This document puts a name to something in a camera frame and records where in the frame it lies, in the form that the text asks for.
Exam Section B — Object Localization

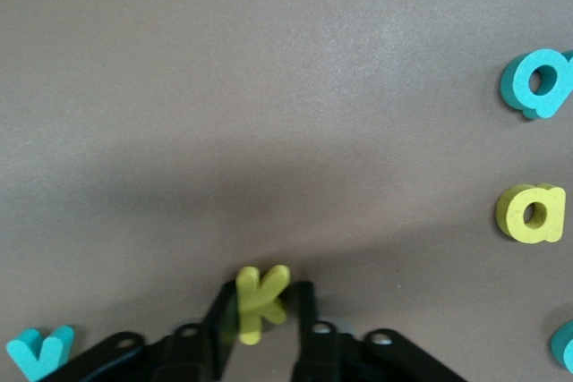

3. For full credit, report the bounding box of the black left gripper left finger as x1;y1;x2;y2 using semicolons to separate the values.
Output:
44;281;241;382

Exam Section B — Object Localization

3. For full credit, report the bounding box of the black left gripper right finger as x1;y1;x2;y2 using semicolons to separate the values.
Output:
290;281;466;382

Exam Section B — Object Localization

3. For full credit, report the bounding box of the yellow foam letter k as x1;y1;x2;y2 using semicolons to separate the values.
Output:
235;264;291;346

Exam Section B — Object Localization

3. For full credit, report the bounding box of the teal foam letter y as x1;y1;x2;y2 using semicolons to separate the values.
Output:
5;325;76;382

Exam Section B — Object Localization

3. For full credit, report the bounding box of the yellow letter D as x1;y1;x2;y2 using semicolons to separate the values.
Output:
495;183;568;244

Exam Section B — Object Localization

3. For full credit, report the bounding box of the teal foam letter c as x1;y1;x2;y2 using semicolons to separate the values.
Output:
549;319;573;374

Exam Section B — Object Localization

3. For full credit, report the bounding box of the teal foam letter p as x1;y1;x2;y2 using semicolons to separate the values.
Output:
499;48;573;122

